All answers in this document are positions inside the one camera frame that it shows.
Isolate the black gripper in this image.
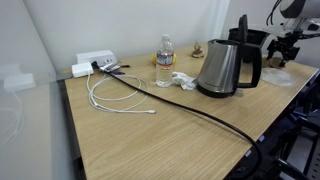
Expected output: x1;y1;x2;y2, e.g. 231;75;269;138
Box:
267;32;300;67

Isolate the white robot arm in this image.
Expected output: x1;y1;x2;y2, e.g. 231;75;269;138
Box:
264;0;320;67

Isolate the clear plastic lid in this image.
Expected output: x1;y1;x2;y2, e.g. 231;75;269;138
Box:
261;68;294;87

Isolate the stainless steel electric kettle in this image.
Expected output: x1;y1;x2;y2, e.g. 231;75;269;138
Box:
195;14;264;99

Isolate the small brass figurine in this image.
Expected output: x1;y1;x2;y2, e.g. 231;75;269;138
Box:
191;42;204;58

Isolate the crumpled white tissue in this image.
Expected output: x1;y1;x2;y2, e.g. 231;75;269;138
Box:
172;72;196;90

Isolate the clear plastic water bottle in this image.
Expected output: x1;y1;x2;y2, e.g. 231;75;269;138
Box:
156;34;174;87

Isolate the yellow tape roll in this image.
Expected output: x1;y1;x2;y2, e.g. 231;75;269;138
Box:
152;53;176;66

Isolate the white power strip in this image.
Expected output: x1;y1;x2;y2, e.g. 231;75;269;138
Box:
76;50;117;66

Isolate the white power adapter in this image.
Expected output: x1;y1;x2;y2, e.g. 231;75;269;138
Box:
71;62;94;78

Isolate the black power cable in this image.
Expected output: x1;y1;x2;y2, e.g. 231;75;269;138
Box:
91;60;264;179

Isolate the white charging cable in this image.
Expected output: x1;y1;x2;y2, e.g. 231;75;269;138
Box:
86;72;157;115

